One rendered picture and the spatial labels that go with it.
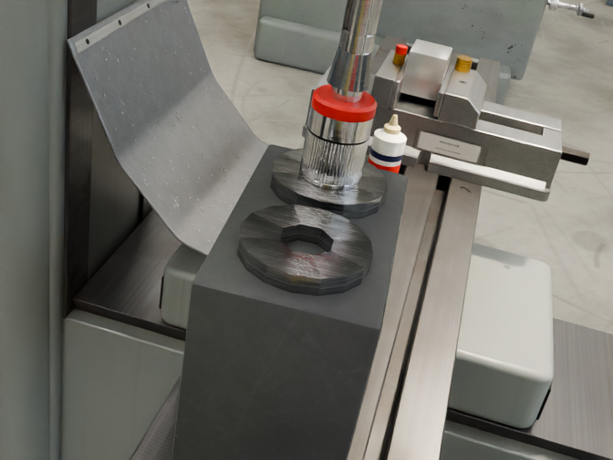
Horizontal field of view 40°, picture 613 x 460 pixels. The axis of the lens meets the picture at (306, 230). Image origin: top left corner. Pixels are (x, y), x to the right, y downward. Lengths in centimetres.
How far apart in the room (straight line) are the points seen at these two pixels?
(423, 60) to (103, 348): 57
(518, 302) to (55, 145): 62
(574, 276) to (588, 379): 169
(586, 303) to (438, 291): 189
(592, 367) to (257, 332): 78
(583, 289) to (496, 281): 168
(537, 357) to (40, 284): 62
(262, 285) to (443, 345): 34
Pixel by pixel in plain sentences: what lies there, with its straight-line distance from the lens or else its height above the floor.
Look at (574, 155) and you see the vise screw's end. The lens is 120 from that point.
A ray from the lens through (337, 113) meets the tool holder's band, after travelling 59.
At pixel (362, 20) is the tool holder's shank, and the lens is 58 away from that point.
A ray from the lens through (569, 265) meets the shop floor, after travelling 294.
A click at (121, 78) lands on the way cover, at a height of 100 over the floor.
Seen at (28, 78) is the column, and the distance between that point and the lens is 96.
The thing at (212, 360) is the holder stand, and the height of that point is 103.
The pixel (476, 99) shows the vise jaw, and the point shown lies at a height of 100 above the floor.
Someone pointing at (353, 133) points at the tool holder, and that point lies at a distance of 60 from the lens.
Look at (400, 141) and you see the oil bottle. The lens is 101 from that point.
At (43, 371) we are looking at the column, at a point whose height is 60.
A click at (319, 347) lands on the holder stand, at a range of 52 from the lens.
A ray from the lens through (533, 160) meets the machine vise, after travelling 115.
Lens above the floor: 139
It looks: 31 degrees down
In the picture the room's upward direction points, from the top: 11 degrees clockwise
